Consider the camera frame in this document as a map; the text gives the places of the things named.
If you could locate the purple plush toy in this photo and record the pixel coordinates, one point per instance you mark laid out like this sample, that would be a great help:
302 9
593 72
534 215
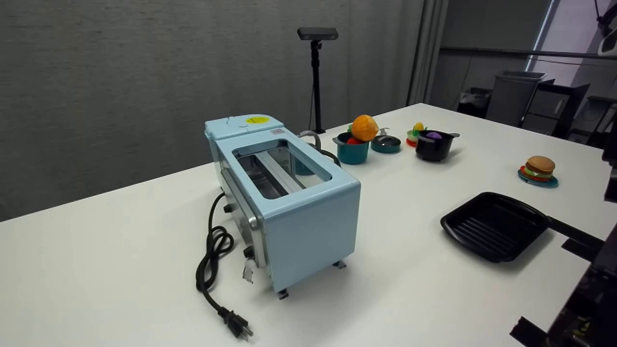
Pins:
433 136

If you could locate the teal toy cup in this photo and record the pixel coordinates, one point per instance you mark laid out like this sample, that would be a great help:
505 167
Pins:
350 153

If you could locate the orange plush fruit toy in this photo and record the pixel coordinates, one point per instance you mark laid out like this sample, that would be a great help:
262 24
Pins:
364 128

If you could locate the small teal toy kettle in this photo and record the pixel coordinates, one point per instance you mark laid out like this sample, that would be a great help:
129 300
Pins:
385 146

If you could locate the yellow toy on coloured plates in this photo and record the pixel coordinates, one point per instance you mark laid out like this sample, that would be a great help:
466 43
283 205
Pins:
414 132

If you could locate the black toy pot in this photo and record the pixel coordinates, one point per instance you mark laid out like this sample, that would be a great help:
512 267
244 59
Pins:
431 151

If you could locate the toy burger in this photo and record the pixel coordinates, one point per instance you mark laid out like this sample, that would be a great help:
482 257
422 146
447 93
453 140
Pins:
537 167

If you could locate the light blue toaster oven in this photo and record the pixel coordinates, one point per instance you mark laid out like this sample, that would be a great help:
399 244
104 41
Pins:
308 225

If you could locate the black ridged grill pan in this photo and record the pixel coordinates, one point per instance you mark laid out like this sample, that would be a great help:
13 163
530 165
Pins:
491 226

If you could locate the dark office chair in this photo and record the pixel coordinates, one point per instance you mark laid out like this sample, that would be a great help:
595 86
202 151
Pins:
510 97

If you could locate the small teal plate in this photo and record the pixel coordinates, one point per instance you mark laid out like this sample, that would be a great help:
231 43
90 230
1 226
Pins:
545 184

